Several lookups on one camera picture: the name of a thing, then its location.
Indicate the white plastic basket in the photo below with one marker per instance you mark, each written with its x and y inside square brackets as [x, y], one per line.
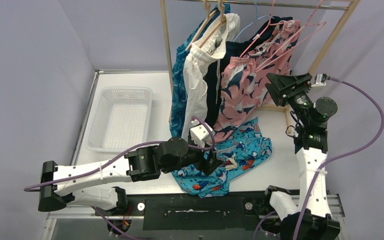
[121, 119]

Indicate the wooden hanger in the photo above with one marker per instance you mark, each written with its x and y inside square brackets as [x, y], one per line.
[209, 15]
[211, 30]

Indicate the light blue hanger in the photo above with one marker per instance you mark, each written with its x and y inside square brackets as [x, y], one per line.
[250, 23]

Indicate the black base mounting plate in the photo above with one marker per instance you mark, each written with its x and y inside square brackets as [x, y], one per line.
[181, 211]

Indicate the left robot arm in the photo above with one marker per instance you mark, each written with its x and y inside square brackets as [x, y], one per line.
[62, 186]

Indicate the navy blue shorts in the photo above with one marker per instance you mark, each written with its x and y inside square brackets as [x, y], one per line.
[215, 70]

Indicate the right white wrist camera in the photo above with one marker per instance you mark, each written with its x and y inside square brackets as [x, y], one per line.
[319, 80]

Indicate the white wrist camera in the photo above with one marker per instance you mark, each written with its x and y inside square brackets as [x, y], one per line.
[319, 80]
[201, 134]

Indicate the wooden hanger rear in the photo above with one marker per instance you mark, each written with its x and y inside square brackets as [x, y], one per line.
[209, 15]

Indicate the pink navy floral shorts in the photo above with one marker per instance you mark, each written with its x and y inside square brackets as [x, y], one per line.
[242, 88]

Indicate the pink plastic hanger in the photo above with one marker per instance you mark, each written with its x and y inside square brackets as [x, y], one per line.
[284, 48]

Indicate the pink hanger of floral shorts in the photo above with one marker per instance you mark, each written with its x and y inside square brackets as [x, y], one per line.
[269, 24]

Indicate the dark teal patterned shorts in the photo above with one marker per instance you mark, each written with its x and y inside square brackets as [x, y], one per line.
[179, 93]

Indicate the wooden hanger front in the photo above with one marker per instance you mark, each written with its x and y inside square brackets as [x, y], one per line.
[211, 30]

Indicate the white drawstring shorts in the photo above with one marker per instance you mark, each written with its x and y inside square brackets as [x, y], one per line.
[196, 67]

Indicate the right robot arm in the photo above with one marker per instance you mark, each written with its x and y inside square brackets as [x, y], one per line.
[311, 218]

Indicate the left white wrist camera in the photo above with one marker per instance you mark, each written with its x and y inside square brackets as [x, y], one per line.
[201, 134]

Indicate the wooden clothes rack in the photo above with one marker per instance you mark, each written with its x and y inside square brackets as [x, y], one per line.
[347, 12]

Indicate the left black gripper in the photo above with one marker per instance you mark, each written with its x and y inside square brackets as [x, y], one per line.
[207, 161]

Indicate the light blue shark shorts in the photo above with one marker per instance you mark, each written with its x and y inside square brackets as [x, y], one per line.
[240, 153]

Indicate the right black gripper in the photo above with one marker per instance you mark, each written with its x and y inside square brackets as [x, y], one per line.
[282, 87]

